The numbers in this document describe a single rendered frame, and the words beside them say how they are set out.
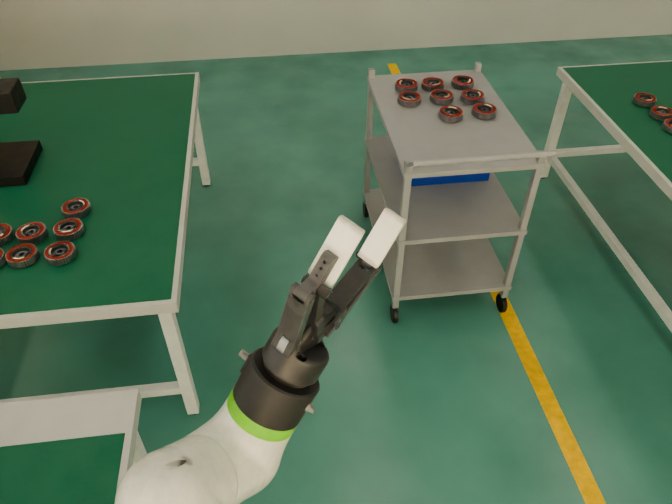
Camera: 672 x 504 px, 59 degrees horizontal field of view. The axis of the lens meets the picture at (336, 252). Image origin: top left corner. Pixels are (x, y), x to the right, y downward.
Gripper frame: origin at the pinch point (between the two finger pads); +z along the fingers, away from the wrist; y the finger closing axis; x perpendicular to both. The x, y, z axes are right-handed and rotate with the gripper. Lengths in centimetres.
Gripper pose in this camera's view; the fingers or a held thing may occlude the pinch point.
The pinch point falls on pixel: (371, 226)
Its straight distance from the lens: 64.7
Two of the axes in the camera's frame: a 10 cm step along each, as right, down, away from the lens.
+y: 4.0, -1.2, 9.1
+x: 7.8, 5.6, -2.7
